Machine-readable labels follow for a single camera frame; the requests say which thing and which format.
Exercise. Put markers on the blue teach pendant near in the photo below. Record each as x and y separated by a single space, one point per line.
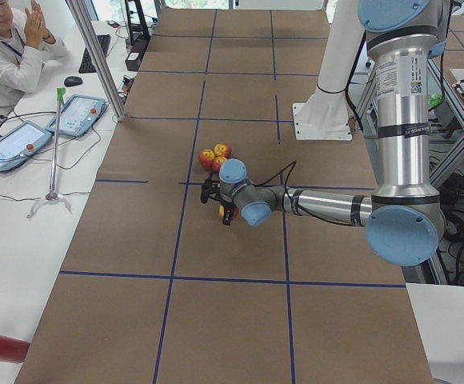
20 144

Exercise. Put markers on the brown paper table mat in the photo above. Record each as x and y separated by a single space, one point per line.
155 289

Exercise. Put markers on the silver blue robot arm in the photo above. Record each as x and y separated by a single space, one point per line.
402 217

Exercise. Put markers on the black computer mouse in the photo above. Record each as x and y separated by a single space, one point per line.
71 81

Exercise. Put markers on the red yellow apple front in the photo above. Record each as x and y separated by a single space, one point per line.
217 163

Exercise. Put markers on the white pedestal column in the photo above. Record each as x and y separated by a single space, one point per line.
324 116

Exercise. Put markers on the aluminium frame post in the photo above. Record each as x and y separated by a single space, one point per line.
84 24

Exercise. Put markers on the red yellow apple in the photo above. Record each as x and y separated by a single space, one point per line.
236 214
222 149
217 163
206 158

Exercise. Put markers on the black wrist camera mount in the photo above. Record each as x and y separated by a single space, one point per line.
210 190

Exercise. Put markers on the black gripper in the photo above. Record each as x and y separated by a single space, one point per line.
226 211

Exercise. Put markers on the blue teach pendant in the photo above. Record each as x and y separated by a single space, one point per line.
20 144
79 114

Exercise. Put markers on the person in white hoodie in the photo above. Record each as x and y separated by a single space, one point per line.
25 44

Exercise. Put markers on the black box on table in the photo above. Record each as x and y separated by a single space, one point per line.
133 61

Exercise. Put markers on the red yellow apple back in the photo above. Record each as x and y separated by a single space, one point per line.
222 149

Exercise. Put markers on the blue teach pendant far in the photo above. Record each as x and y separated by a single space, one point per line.
79 114

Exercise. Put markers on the metal grabber stick green handle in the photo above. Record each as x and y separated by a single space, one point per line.
53 197

